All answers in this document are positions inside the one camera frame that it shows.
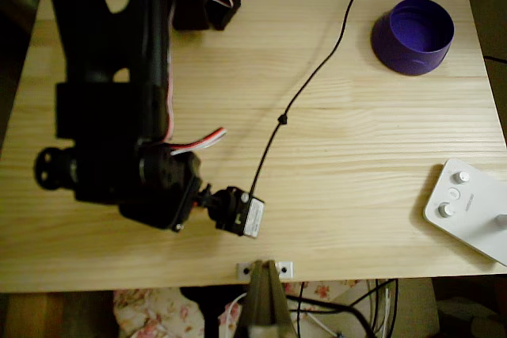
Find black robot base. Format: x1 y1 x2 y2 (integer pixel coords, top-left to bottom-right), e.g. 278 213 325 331
172 0 242 33

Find purple bowl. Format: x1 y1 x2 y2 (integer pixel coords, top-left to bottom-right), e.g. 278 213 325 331
370 0 456 78

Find floral fabric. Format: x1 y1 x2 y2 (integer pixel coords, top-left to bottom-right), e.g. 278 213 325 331
113 279 368 338

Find white lamp base with knobs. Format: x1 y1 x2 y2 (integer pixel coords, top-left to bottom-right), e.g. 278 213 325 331
422 158 507 268

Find red white servo wires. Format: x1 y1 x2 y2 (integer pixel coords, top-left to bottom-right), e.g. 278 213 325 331
164 0 235 157

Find black camera box white label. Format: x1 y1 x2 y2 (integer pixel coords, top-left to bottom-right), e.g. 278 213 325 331
204 184 266 239

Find white floor cable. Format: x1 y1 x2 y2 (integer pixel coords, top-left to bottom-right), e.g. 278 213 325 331
219 291 249 338

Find white screwed bracket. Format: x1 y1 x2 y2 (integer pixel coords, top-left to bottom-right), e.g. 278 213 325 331
235 260 295 279

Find olive camera stand pole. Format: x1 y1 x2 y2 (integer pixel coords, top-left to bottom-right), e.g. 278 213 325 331
235 259 299 338

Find thin black camera cable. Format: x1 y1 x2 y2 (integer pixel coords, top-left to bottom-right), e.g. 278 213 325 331
248 0 366 196

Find black floor cables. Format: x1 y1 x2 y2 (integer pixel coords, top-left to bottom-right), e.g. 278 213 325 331
284 278 399 338

